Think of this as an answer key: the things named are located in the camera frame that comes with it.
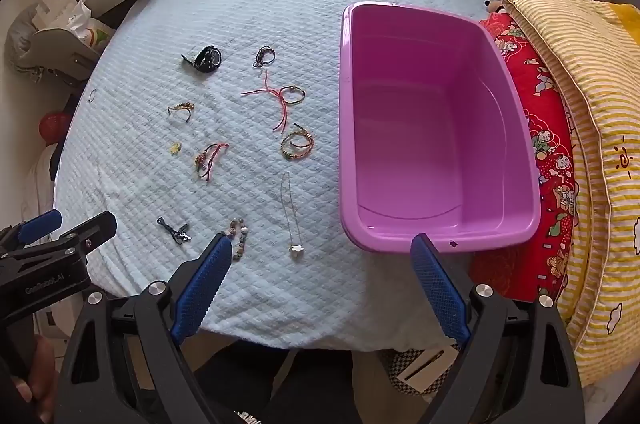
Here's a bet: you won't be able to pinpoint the red ball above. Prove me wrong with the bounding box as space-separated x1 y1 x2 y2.
40 111 73 142

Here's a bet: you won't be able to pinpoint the purple plastic tub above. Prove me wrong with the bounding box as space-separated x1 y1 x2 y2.
339 1 542 253

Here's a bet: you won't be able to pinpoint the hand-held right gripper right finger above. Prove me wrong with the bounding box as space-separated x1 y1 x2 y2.
409 233 586 424

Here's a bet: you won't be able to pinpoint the silver flower pendant necklace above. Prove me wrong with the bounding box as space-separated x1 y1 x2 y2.
281 172 307 260

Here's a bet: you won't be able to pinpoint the small gold braided bracelet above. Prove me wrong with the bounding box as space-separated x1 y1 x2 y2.
167 102 196 124

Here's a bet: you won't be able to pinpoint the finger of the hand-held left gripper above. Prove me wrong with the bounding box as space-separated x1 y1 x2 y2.
27 211 119 261
10 210 64 247

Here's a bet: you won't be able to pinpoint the person's dark pants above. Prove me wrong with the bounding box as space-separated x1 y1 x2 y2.
192 339 353 424

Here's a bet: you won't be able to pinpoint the printed white plastic bag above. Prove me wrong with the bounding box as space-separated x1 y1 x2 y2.
70 0 114 50

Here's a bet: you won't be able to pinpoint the grey chair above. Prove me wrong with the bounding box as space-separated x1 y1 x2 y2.
5 4 96 80

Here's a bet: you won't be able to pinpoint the red printed quilt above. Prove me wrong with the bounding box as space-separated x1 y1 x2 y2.
470 12 581 305

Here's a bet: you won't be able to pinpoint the person's left hand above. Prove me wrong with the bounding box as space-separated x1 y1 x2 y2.
0 334 58 424

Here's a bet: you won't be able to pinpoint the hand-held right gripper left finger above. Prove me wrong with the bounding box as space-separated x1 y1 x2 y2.
55 231 236 424

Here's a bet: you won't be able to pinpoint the stone bead bracelet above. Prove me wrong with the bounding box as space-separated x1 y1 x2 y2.
223 217 249 261

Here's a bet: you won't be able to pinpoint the multicolour braided bracelet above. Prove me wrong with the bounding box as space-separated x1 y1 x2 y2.
280 123 315 161

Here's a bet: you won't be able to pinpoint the light blue bed blanket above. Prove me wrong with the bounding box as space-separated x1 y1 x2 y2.
52 0 506 352

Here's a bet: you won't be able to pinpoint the black wristwatch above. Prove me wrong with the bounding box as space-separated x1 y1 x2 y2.
181 45 223 74

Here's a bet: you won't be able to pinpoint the houndstooth slipper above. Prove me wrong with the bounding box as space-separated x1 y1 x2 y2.
380 346 466 397

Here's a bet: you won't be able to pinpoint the yellow striped quilt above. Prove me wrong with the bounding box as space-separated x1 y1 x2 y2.
501 0 640 387

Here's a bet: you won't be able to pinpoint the red string bracelet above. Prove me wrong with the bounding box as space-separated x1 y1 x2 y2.
240 70 306 133

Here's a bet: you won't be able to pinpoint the dark cord pendant necklace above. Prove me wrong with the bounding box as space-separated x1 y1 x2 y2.
156 217 192 246

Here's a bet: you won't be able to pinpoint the red cord beaded bracelet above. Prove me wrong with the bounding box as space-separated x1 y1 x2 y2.
194 142 230 181

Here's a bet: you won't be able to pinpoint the dark brown cord bracelet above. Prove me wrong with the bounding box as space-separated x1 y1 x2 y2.
252 46 277 68

